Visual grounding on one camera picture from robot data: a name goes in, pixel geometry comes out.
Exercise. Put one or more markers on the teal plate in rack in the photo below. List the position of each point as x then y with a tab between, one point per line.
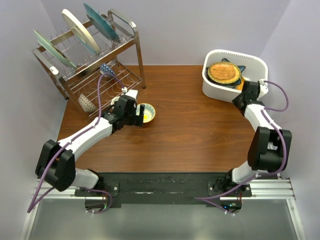
101	24

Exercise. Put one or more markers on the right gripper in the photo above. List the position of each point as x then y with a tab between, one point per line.
235	101

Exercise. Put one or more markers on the orange polka dot plate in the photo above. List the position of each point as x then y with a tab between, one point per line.
240	86

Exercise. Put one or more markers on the grey patterned cup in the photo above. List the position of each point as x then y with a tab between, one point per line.
86	104

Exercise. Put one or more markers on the yellow patterned plate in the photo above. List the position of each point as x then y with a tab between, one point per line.
230	81

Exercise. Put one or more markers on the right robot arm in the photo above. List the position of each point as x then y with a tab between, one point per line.
269	150

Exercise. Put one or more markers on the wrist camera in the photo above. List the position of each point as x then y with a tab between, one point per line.
263	88
130	92

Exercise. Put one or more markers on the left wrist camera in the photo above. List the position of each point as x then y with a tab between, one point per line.
130	92

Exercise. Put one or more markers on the metal dish rack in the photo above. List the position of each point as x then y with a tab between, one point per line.
83	62

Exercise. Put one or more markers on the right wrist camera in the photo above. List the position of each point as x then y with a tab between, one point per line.
263	88

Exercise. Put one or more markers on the aluminium rail frame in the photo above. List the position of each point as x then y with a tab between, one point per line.
266	187

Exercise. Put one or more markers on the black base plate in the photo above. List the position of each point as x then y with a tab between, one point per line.
173	188

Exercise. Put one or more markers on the white cup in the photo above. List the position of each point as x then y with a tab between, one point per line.
114	100

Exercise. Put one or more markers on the small daisy bowl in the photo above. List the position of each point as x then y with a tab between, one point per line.
149	112

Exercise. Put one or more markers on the green plate in rack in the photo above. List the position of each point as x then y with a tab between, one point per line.
53	50

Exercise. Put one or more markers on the cream plate in rack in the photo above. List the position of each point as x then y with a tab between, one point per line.
78	29

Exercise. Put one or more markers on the black dish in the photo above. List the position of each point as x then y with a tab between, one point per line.
231	86

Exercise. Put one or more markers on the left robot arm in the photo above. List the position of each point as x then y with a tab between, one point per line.
56	164

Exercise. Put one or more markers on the blue zigzag bowl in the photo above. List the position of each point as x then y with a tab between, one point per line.
106	71

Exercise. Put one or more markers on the white plastic bin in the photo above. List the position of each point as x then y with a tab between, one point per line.
256	70

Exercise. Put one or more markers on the clear glass plate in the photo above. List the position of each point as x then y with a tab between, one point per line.
222	71

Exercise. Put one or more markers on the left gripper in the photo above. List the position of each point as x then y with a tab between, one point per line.
137	120

